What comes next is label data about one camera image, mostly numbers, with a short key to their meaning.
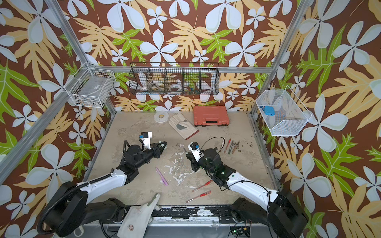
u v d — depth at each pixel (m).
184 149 0.78
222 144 1.01
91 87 0.87
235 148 1.00
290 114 0.79
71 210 0.41
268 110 0.86
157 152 0.75
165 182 0.85
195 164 0.70
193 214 0.75
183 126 1.11
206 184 0.85
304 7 0.68
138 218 0.70
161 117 1.17
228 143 1.02
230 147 0.99
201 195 0.80
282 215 0.40
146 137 0.72
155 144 0.75
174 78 0.97
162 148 0.78
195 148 0.67
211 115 1.15
